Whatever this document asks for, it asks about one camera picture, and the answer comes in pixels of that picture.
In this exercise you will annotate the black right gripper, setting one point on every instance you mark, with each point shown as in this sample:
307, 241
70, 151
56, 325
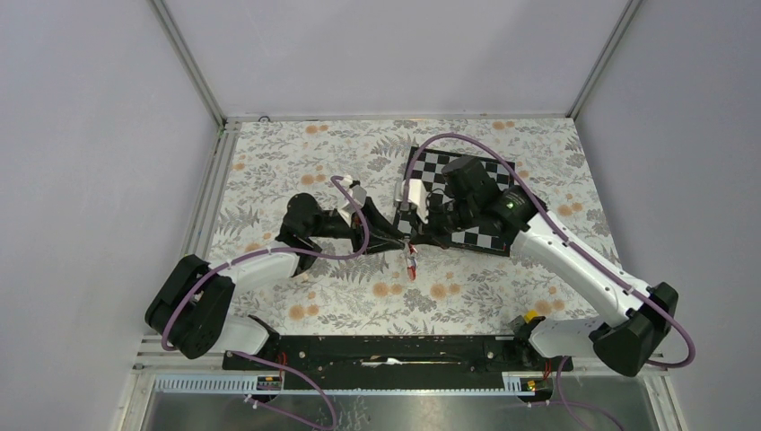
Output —
432, 236

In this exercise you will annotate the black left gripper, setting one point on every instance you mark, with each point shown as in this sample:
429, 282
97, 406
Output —
381, 233

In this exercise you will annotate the metal keyring holder red handle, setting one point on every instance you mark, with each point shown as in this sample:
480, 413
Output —
410, 256

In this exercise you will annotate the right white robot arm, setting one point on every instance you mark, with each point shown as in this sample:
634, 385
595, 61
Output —
633, 317

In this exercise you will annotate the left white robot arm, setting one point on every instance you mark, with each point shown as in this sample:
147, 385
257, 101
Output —
190, 310

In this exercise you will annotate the floral patterned table mat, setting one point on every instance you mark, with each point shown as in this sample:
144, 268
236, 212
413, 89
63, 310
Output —
455, 292

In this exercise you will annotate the black white chessboard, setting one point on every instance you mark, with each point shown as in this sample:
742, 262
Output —
454, 190

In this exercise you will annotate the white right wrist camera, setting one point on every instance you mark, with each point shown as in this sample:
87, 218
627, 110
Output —
411, 197

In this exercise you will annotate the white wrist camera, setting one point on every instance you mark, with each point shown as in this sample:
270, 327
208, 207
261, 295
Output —
411, 197
352, 199

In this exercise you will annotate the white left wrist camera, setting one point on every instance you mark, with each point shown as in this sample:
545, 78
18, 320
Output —
352, 199

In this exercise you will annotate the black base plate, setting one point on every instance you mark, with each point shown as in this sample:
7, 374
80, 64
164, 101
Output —
362, 355

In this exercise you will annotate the white slotted cable duct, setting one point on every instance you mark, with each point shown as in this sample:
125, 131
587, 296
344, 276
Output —
374, 383

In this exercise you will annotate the aluminium frame rail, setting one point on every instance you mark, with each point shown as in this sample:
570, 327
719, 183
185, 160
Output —
218, 153

